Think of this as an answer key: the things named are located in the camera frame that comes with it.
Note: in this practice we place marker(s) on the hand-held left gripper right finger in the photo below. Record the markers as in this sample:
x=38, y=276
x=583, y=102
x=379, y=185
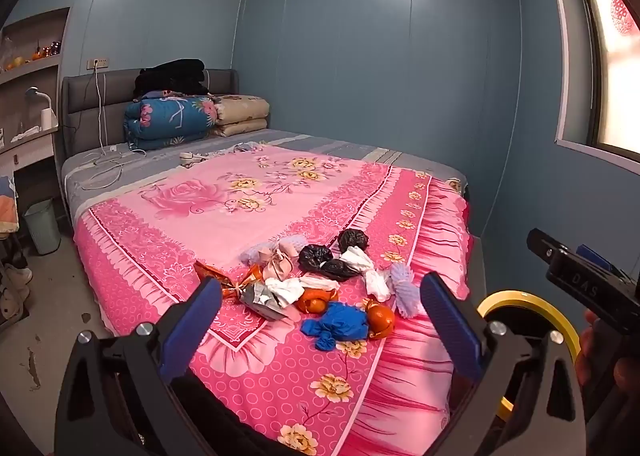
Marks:
x=452, y=326

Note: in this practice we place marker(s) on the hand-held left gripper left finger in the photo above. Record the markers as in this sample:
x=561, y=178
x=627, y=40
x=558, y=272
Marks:
x=190, y=326

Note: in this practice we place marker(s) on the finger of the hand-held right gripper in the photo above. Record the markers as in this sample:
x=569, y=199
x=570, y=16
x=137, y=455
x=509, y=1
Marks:
x=545, y=246
x=595, y=257

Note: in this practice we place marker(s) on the orange foil wrapper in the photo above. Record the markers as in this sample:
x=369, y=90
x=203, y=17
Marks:
x=217, y=278

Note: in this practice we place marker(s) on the lilac fuzzy sock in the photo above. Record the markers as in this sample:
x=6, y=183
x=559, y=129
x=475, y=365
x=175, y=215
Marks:
x=406, y=291

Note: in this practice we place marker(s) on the grey white sock bundle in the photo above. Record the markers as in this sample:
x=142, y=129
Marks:
x=260, y=301

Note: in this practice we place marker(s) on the white tissue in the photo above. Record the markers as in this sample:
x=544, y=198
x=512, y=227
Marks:
x=287, y=292

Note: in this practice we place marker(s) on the person's right hand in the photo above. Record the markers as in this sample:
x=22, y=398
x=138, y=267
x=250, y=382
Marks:
x=585, y=351

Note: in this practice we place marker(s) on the orange sock bundle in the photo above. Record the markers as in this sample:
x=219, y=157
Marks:
x=382, y=318

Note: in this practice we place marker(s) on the black sock pair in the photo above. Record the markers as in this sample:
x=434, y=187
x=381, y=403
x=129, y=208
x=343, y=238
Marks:
x=342, y=268

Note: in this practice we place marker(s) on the orange peel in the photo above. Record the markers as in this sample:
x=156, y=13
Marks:
x=315, y=302

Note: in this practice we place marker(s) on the black sock ball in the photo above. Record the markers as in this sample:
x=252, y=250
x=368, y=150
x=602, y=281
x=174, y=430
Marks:
x=354, y=240

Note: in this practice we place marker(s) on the pink floral bedsheet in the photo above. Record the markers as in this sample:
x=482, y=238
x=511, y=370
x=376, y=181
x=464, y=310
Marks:
x=225, y=196

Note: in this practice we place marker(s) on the black plastic bag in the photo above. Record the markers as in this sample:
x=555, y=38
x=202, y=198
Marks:
x=316, y=257

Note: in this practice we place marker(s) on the window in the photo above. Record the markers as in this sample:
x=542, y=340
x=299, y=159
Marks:
x=615, y=86

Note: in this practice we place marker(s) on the grey waste bin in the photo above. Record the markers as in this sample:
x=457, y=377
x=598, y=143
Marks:
x=44, y=228

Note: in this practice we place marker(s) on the white slippers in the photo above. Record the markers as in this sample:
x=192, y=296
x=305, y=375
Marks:
x=15, y=286

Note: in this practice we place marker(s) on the blue floral folded quilt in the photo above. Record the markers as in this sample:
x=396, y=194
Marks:
x=165, y=121

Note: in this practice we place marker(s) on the hanging clothes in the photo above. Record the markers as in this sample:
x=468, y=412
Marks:
x=7, y=206

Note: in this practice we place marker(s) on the red window decal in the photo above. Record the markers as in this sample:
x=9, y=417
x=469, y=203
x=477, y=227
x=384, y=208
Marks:
x=624, y=16

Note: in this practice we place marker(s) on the grey padded headboard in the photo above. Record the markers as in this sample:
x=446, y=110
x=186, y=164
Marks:
x=95, y=96

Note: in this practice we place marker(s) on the black folded clothing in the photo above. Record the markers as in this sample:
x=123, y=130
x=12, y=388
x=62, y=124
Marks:
x=172, y=76

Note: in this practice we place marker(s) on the white paper roll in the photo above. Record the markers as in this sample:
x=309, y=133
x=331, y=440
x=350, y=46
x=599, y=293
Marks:
x=48, y=118

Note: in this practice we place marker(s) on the white desk lamp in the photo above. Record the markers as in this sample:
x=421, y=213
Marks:
x=40, y=95

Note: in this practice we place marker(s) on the wall power outlet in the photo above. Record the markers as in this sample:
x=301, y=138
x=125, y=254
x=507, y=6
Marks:
x=97, y=63

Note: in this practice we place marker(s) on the wall shelf unit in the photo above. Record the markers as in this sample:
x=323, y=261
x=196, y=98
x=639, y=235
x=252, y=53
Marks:
x=35, y=76

